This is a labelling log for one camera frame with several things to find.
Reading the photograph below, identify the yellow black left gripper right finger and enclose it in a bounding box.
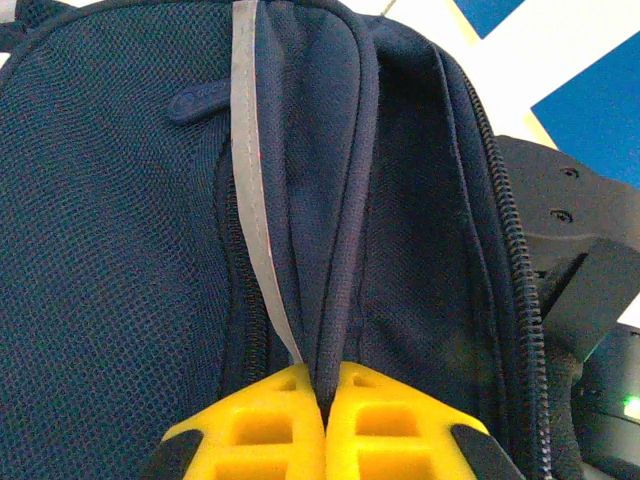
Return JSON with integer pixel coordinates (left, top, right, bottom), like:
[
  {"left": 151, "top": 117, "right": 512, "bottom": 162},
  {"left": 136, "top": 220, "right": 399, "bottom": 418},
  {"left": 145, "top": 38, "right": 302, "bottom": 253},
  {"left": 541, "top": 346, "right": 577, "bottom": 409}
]
[{"left": 324, "top": 361, "right": 525, "bottom": 480}]

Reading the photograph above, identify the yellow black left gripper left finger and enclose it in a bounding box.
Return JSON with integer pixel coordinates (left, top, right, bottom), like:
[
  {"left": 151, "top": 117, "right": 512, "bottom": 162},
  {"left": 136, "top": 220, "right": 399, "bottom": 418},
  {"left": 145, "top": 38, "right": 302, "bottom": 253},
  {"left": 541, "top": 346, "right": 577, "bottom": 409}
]
[{"left": 144, "top": 362, "right": 327, "bottom": 480}]

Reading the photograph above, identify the navy blue backpack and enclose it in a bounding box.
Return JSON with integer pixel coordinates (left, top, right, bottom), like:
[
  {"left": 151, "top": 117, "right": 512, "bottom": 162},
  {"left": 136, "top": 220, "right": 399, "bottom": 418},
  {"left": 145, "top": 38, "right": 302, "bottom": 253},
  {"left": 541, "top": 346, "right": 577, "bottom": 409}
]
[{"left": 0, "top": 0, "right": 586, "bottom": 480}]

